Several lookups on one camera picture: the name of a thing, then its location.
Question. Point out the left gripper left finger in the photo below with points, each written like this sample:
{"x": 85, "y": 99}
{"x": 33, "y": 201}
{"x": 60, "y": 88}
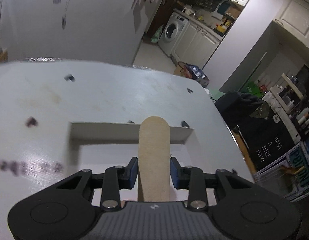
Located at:
{"x": 115, "y": 179}

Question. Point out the white kitchen cabinets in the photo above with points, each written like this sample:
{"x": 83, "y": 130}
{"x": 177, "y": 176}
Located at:
{"x": 195, "y": 46}

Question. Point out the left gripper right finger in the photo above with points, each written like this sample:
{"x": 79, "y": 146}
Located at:
{"x": 192, "y": 179}

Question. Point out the long beige wooden block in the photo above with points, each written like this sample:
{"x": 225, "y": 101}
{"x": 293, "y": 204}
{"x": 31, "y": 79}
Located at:
{"x": 154, "y": 160}

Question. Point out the white washing machine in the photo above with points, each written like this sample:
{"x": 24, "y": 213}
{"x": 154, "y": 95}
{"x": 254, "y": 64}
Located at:
{"x": 172, "y": 32}

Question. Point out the white shallow tray box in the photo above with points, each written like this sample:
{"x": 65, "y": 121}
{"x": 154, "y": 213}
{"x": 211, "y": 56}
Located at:
{"x": 98, "y": 146}

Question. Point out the black printed bag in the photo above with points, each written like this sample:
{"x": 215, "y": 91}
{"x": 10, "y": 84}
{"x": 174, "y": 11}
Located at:
{"x": 266, "y": 139}

